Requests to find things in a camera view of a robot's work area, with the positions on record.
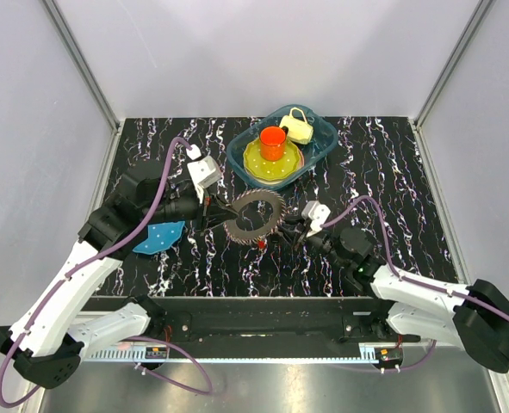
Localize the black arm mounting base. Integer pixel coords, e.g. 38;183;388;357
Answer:
106;296;419;342

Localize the orange cup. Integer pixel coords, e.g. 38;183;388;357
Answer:
259;126;286;161

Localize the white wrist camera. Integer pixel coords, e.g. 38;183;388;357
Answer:
186;145;223;203
301;200;331;237

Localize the cream yellow mug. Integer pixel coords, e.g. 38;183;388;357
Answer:
279;107;313;145

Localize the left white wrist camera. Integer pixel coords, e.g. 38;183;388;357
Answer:
186;145;223;203

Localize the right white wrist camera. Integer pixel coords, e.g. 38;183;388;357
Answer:
301;200;331;237

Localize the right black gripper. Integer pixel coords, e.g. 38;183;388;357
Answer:
270;213;351;270

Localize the blue dotted plate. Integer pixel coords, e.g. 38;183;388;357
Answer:
133;221;185;256

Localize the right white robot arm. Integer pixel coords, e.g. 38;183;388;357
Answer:
277;223;509;373

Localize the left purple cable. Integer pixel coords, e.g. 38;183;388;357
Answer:
0;137;214;408

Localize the teal transparent plastic bin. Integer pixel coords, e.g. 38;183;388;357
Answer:
227;104;338;190

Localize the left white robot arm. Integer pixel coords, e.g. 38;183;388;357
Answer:
0;156;238;389

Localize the yellow dotted plate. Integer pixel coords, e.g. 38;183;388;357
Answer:
243;139;304;182

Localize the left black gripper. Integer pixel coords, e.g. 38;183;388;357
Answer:
144;183;240;235

